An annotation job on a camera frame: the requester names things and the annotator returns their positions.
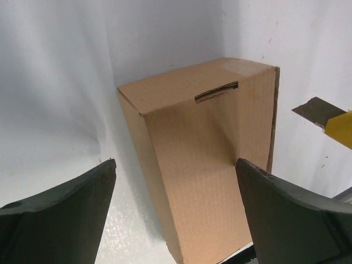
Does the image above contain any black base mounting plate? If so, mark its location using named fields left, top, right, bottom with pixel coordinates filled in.
left=205, top=242, right=257, bottom=263

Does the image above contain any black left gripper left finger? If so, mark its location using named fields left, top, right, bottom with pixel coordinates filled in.
left=1, top=159, right=116, bottom=263

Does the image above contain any brown cardboard express box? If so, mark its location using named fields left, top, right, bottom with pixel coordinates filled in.
left=118, top=58, right=280, bottom=263

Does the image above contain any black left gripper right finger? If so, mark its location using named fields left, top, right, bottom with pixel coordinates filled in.
left=235, top=158, right=351, bottom=263

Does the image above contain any yellow utility knife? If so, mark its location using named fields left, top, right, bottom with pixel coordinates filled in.
left=292, top=97, right=352, bottom=150

